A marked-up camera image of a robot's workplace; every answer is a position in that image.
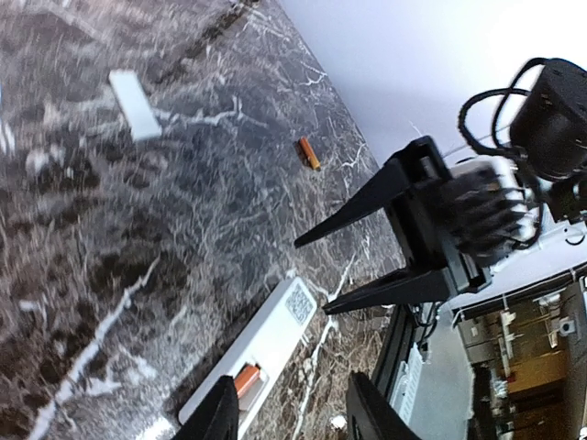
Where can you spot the white battery cover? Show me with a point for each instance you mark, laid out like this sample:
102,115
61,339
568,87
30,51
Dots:
135,105

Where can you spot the white remote control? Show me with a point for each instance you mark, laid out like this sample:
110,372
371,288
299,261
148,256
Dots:
268,341

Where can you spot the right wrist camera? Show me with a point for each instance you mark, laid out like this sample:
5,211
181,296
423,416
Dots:
487,210

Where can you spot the orange battery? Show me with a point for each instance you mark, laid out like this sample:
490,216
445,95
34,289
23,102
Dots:
246,378
310,155

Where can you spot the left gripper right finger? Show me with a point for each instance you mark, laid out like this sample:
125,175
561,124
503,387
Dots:
370,417

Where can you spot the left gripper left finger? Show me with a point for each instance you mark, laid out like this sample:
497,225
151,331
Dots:
216,417

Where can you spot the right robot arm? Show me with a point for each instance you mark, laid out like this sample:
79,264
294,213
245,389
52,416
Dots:
547,139

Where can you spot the black front rail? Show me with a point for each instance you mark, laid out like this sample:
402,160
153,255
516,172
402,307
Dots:
404,349

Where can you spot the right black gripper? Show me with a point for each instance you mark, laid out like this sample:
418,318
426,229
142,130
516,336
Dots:
407,186

